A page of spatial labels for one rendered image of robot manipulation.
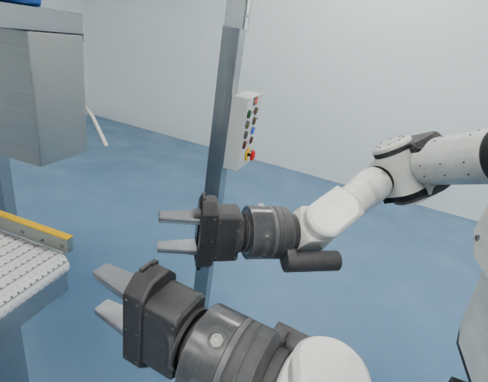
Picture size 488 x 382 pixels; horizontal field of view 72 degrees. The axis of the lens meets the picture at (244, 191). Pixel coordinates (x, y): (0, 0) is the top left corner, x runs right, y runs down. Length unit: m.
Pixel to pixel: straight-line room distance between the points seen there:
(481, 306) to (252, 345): 0.25
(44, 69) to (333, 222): 0.49
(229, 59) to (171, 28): 3.24
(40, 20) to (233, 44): 0.67
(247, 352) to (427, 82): 3.45
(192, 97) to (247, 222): 3.77
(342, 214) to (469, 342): 0.24
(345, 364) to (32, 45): 0.55
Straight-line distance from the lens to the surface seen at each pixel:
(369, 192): 0.67
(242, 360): 0.32
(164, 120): 4.53
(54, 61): 0.62
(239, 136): 1.17
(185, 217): 0.51
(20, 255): 0.79
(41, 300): 0.81
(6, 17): 0.57
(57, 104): 0.63
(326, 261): 0.57
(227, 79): 1.16
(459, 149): 0.65
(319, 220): 0.55
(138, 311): 0.36
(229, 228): 0.52
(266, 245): 0.53
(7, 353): 0.99
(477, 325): 0.45
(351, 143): 3.73
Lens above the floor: 1.27
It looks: 24 degrees down
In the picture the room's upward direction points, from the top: 9 degrees clockwise
